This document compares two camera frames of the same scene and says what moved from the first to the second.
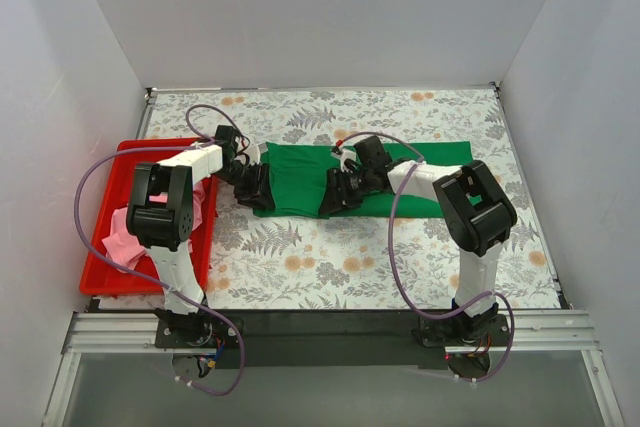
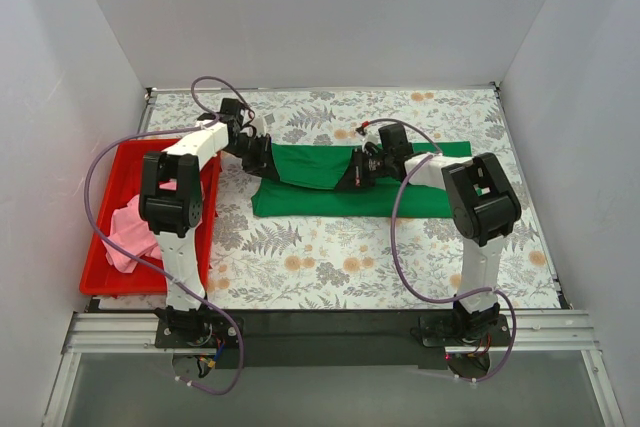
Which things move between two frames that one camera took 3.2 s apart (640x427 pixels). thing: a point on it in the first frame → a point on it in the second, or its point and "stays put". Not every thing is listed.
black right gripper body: [338, 188] → [361, 167]
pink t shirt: [124, 247] stays put
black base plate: [346, 341] stays put
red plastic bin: [101, 278] stays put
